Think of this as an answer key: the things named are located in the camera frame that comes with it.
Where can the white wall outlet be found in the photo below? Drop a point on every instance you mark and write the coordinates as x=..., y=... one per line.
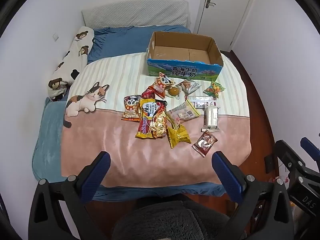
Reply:
x=55, y=37

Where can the orange noodle snack packet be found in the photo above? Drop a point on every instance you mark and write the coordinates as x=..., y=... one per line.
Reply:
x=158, y=120

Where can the light blue fleece blanket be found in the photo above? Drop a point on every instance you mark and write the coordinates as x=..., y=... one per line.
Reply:
x=47, y=135

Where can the gold snack packet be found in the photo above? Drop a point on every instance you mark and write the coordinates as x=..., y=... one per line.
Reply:
x=178, y=136

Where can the white door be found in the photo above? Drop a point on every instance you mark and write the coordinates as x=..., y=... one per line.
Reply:
x=225, y=7

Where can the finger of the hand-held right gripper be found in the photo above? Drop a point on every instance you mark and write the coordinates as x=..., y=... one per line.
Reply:
x=287, y=155
x=310, y=145

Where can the white wafer packet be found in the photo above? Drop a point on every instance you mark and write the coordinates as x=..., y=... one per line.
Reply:
x=211, y=117

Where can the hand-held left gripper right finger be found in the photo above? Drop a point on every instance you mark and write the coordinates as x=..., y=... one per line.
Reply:
x=227, y=177

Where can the black floor box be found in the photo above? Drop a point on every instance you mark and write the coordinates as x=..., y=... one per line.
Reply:
x=269, y=163

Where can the person's grey fleece clothing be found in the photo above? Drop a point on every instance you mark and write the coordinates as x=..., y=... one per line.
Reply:
x=175, y=220

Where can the pink striped cat blanket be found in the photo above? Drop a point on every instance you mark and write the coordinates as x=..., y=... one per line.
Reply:
x=112, y=142

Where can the printed cardboard box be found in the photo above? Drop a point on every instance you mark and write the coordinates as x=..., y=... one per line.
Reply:
x=175, y=52

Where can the white headboard cushion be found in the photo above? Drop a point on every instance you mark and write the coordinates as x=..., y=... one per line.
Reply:
x=135, y=12

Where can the round yellow wrapped pastry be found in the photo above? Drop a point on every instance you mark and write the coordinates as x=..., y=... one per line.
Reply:
x=173, y=91

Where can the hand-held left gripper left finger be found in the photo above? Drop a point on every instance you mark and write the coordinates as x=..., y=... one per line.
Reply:
x=96, y=177

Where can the colourful candy bag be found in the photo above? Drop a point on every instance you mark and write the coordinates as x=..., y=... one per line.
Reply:
x=214, y=89

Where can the white bear print pillow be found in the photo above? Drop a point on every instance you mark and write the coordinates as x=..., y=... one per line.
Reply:
x=75, y=55

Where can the grey white snack packet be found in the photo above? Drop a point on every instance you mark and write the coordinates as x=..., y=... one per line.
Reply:
x=190, y=86

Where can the brown chocolate snack packet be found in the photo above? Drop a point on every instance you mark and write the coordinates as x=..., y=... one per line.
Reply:
x=204, y=143

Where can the long white red snack packet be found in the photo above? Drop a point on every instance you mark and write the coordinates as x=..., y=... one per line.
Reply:
x=200, y=102

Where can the orange panda snack packet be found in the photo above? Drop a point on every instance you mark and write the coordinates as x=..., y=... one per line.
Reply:
x=131, y=106
x=163, y=83

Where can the yellow cheese ball bag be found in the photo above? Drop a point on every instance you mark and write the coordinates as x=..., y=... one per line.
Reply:
x=145, y=120

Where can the beige snack packet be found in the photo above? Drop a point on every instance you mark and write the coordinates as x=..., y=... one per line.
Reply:
x=183, y=112

